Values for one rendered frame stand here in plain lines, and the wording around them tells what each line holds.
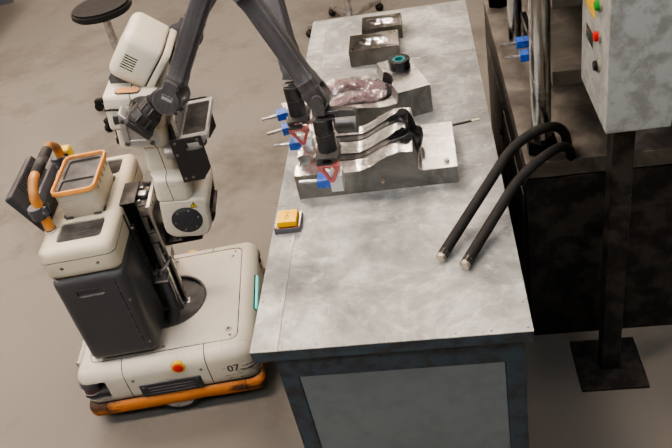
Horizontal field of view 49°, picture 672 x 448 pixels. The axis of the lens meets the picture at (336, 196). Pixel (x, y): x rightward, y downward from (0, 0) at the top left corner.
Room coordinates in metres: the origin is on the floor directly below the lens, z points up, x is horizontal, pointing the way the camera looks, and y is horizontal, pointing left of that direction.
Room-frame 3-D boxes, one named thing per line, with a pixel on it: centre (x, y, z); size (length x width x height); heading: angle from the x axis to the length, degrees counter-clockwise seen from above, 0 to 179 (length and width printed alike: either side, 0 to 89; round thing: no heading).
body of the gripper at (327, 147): (1.80, -0.01, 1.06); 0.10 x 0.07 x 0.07; 169
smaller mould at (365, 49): (2.80, -0.29, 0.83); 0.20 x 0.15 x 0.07; 79
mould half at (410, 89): (2.37, -0.14, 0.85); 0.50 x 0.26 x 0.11; 96
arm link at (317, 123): (1.79, -0.01, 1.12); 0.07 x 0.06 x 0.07; 75
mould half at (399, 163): (2.00, -0.16, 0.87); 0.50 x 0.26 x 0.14; 79
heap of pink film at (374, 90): (2.36, -0.14, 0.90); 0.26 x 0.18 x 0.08; 96
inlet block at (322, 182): (1.80, 0.03, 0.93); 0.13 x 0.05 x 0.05; 79
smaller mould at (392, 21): (2.99, -0.35, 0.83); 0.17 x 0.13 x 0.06; 79
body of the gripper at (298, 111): (2.10, 0.06, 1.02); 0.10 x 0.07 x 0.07; 170
